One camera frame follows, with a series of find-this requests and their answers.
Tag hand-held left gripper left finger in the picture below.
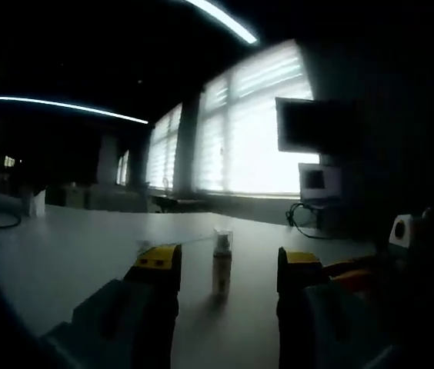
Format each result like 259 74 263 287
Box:
39 244 183 369

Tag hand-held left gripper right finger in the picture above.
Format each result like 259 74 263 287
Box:
276 248 402 369

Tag white pump bottle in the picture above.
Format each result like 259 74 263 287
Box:
212 226 235 296

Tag small white-screen monitor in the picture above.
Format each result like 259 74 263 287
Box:
297 162 344 201

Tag bright window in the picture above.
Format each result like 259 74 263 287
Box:
145 40 320 197

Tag large dark monitor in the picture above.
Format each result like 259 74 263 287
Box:
275 97 359 155

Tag white pillar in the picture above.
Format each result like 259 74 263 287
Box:
96 134 121 185

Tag long straight ceiling light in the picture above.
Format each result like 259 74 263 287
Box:
0 95 149 125

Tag long curved ceiling light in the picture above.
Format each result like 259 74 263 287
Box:
184 0 259 45

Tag black monitor cable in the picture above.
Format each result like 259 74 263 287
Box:
285 201 343 240

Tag black table cable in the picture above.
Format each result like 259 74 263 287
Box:
0 210 22 231

